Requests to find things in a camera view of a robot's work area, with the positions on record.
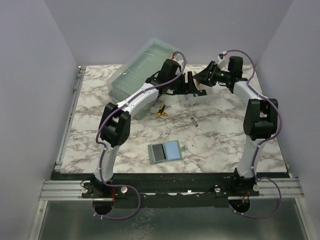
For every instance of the small metal clip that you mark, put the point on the small metal clip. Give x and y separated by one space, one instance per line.
194 122

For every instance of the clear plastic storage box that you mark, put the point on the clear plastic storage box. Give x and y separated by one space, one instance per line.
130 77

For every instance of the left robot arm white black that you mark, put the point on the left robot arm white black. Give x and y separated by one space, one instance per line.
115 125

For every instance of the green leather card holder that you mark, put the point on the green leather card holder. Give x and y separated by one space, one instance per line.
172 149

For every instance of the black front mounting rail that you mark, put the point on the black front mounting rail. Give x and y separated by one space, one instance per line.
169 190

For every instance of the yellow black small screwdriver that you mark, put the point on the yellow black small screwdriver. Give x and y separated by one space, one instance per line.
161 111

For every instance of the white card tray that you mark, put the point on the white card tray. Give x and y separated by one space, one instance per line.
193 99

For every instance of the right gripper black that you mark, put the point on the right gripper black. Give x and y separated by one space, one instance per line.
205 77

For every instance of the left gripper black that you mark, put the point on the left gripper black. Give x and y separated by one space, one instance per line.
191 88

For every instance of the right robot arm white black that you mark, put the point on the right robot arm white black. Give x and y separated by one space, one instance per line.
260 122

